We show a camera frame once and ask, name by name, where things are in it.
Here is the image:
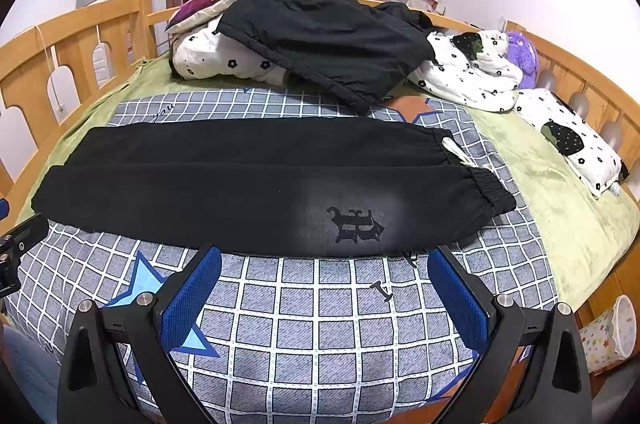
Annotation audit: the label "purple patterned pillow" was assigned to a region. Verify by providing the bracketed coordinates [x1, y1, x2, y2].
[165, 0, 237, 36]

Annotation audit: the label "wooden bed frame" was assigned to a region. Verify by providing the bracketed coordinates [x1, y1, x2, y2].
[1, 0, 639, 322]

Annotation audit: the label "white floral pillow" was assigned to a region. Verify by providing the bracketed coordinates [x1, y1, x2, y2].
[514, 88, 622, 198]

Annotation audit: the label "black striped sweatpants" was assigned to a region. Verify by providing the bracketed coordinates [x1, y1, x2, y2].
[32, 117, 516, 259]

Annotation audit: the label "black jacket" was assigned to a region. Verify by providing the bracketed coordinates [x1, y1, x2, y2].
[217, 0, 436, 115]

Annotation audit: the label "purple plush toy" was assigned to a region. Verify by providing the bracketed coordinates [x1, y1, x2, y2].
[506, 31, 539, 88]

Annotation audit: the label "grey checked star blanket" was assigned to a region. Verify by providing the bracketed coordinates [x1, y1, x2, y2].
[4, 88, 558, 423]

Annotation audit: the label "green bed sheet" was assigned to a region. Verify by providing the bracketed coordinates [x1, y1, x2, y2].
[17, 57, 639, 309]

